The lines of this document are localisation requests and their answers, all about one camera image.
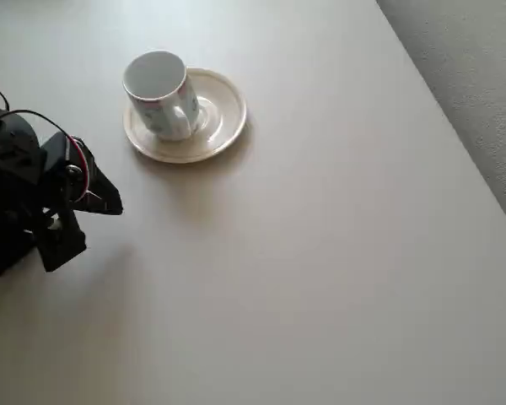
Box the white ceramic mug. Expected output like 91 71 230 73
122 50 200 143

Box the cream porcelain saucer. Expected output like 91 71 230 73
122 67 249 165

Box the red cable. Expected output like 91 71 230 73
65 133 92 202

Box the thin black cable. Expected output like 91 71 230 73
0 85 75 140

